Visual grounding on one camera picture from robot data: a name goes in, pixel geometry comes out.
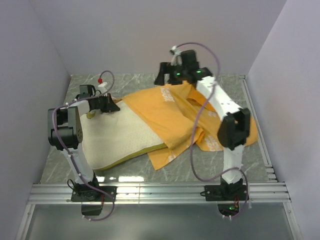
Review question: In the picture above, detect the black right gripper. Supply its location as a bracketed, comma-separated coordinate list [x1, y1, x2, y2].
[153, 63, 188, 87]

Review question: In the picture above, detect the cream quilted pillow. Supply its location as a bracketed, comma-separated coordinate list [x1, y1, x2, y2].
[80, 100, 166, 171]

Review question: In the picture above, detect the orange pillowcase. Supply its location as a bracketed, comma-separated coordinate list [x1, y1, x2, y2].
[121, 79, 259, 171]

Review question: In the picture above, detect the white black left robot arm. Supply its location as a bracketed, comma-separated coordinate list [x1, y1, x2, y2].
[47, 82, 120, 202]

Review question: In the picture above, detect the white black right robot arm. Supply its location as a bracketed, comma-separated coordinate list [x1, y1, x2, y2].
[154, 48, 251, 201]

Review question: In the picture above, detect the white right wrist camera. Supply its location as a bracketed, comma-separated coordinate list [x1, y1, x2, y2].
[170, 45, 182, 66]

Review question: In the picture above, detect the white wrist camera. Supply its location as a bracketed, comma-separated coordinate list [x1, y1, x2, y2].
[170, 45, 182, 66]
[97, 78, 108, 93]

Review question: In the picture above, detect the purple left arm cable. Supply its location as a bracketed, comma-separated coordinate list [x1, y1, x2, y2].
[51, 70, 117, 223]

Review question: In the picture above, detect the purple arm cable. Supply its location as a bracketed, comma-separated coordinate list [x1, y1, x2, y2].
[51, 70, 117, 223]
[171, 41, 251, 221]

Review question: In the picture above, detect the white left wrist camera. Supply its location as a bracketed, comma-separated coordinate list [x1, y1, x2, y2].
[97, 78, 108, 93]

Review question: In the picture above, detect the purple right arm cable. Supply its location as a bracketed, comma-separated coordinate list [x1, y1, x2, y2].
[171, 41, 251, 221]

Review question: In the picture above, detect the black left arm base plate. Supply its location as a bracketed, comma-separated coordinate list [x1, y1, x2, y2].
[67, 179, 117, 202]

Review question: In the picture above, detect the aluminium front rail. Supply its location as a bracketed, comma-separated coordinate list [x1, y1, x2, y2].
[27, 182, 291, 205]

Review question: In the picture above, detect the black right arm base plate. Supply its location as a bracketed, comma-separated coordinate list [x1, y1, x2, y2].
[200, 184, 249, 202]

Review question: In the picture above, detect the aluminium side rail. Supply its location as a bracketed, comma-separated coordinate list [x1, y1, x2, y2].
[239, 75, 278, 183]

